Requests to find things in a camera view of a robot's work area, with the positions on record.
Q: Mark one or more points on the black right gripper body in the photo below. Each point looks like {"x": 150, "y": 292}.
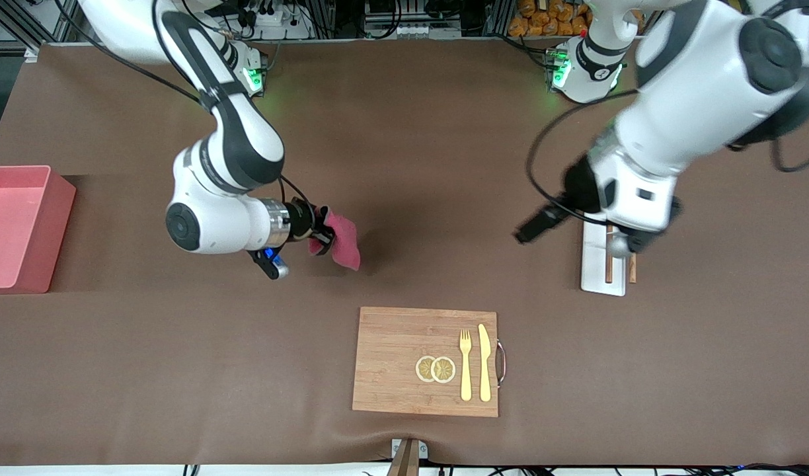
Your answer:
{"x": 303, "y": 221}

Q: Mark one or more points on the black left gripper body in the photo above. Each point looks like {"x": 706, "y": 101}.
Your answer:
{"x": 578, "y": 187}

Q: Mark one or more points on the pink wiping cloth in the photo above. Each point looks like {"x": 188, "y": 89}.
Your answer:
{"x": 345, "y": 244}

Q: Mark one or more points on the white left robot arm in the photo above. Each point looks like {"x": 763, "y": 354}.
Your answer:
{"x": 702, "y": 99}

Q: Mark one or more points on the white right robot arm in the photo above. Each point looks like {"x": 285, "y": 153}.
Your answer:
{"x": 246, "y": 145}

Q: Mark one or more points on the white cloth rack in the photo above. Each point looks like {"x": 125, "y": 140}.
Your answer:
{"x": 593, "y": 277}

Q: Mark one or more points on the bamboo cutting board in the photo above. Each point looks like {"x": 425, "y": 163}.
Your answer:
{"x": 391, "y": 344}

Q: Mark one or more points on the yellow plastic knife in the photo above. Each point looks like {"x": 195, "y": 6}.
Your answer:
{"x": 485, "y": 363}

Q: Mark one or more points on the yellow lemon slice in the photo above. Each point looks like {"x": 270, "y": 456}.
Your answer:
{"x": 444, "y": 370}
{"x": 423, "y": 368}

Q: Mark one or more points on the yellow plastic fork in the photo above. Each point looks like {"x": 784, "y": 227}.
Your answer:
{"x": 466, "y": 370}

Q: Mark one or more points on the orange snack packets pile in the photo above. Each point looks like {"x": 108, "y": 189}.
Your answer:
{"x": 543, "y": 20}

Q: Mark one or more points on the white socket strip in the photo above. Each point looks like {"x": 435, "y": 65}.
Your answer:
{"x": 404, "y": 30}

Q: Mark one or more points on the white power strip with plugs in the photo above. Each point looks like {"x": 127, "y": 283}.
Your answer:
{"x": 272, "y": 18}

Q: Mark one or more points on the pink rectangular box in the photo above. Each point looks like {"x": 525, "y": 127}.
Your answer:
{"x": 21, "y": 231}

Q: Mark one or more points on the aluminium profile post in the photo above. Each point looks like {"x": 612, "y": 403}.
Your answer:
{"x": 408, "y": 456}

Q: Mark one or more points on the aluminium frame strut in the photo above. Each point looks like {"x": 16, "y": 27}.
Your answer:
{"x": 31, "y": 51}

